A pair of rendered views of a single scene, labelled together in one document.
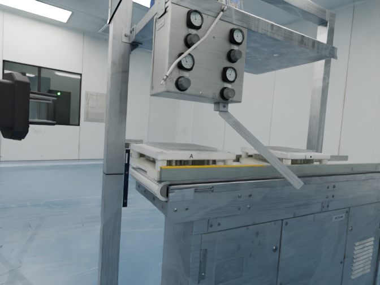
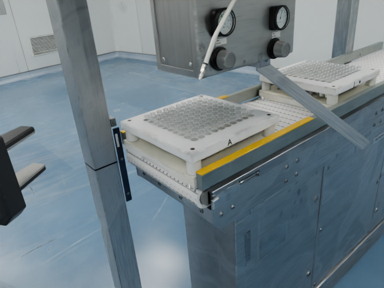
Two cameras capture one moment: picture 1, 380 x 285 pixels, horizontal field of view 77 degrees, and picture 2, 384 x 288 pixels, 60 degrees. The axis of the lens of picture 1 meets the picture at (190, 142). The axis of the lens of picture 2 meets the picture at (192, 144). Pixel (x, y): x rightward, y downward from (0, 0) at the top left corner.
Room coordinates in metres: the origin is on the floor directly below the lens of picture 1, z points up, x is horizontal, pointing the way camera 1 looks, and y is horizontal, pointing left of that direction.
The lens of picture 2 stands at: (0.08, 0.15, 1.16)
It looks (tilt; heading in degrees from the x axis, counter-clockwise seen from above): 25 degrees down; 351
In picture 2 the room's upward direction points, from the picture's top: 5 degrees counter-clockwise
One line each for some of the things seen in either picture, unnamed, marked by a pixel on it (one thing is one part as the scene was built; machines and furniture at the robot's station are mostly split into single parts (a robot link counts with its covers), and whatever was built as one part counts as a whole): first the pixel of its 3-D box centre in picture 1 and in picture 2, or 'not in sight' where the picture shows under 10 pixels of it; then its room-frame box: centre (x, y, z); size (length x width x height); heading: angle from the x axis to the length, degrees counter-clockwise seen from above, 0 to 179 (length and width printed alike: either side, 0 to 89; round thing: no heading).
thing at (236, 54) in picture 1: (236, 52); not in sight; (0.60, -0.10, 1.16); 0.03 x 0.02 x 0.04; 119
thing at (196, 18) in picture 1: (195, 19); not in sight; (0.55, 0.01, 1.21); 0.04 x 0.01 x 0.04; 119
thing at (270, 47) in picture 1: (230, 47); not in sight; (0.84, -0.12, 1.25); 0.62 x 0.38 x 0.04; 119
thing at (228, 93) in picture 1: (228, 91); (280, 46); (0.59, -0.09, 1.06); 0.03 x 0.03 x 0.04; 29
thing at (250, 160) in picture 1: (281, 164); (316, 91); (0.97, -0.38, 0.85); 0.24 x 0.24 x 0.02; 29
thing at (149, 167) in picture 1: (178, 166); (199, 142); (0.74, 0.03, 0.85); 0.24 x 0.24 x 0.02; 30
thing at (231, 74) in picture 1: (229, 74); (279, 18); (0.60, -0.09, 1.11); 0.04 x 0.01 x 0.04; 119
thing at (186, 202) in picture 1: (293, 180); (329, 106); (1.01, -0.46, 0.77); 1.30 x 0.29 x 0.10; 119
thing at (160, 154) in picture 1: (180, 151); (198, 122); (0.74, 0.03, 0.90); 0.25 x 0.24 x 0.02; 30
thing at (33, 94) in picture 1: (39, 93); (8, 136); (0.48, 0.31, 1.02); 0.06 x 0.03 x 0.02; 151
